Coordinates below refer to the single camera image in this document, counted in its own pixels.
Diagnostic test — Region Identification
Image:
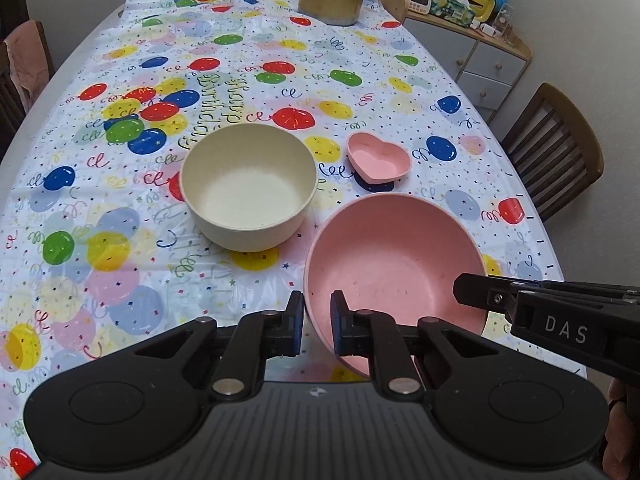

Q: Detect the balloon print tablecloth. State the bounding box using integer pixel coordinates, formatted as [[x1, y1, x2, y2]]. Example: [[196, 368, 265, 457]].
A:
[[0, 0, 589, 477]]

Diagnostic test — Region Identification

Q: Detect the yellow box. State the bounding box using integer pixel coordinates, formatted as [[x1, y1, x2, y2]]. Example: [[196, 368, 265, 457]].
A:
[[457, 0, 499, 22]]

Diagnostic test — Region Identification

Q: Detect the dark wooden slatted chair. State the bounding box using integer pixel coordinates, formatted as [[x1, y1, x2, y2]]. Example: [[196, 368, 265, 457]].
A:
[[501, 83, 605, 222]]

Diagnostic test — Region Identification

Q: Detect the green tissue box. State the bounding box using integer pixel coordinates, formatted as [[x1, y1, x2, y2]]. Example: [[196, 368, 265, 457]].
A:
[[427, 0, 476, 28]]

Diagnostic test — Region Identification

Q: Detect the white cabinet drawer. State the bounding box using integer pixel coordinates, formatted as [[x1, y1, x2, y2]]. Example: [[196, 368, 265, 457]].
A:
[[457, 72, 516, 111], [467, 40, 527, 79]]

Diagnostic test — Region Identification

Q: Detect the cream bowl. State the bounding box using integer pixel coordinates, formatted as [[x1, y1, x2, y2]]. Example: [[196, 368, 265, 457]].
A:
[[180, 124, 317, 253]]

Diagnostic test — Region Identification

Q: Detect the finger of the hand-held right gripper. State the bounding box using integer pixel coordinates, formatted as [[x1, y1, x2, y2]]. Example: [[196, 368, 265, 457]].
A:
[[452, 272, 640, 314]]

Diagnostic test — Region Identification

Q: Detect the white and wood cabinet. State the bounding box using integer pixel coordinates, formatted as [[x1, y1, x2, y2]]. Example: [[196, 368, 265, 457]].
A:
[[380, 0, 533, 111]]

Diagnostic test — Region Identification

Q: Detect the pink heart-shaped dish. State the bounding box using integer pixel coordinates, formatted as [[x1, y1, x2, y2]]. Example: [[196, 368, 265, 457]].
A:
[[347, 131, 412, 185]]

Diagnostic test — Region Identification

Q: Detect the person's right hand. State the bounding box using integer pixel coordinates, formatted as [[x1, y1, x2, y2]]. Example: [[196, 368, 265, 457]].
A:
[[601, 380, 640, 480]]

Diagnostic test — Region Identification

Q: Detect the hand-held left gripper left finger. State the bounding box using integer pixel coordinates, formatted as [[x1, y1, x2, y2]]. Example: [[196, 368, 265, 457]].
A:
[[131, 290, 306, 404]]

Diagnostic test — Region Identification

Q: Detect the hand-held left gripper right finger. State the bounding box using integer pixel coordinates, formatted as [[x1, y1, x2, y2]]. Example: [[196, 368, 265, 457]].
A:
[[330, 290, 505, 404]]

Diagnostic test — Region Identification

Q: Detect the pink cloth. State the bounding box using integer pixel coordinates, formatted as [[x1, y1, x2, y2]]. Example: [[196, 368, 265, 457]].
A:
[[4, 20, 51, 111]]

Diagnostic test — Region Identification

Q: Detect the pink bowl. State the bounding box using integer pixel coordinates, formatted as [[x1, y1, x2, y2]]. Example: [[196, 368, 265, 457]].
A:
[[303, 193, 488, 378]]

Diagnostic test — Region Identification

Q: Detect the wooden chair with pink cloth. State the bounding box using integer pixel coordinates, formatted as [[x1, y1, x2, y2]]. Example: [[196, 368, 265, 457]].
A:
[[0, 20, 56, 137]]

